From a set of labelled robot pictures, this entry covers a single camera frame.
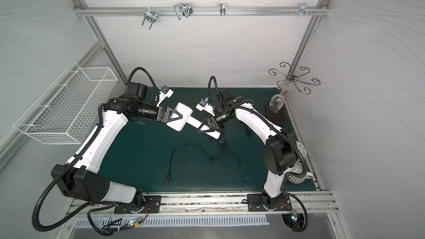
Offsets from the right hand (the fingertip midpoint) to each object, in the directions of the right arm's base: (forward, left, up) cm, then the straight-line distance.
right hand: (199, 130), depth 75 cm
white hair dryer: (0, +4, +9) cm, 10 cm away
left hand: (+1, +8, +9) cm, 12 cm away
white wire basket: (-2, +56, +13) cm, 57 cm away
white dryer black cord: (-15, +16, -21) cm, 30 cm away
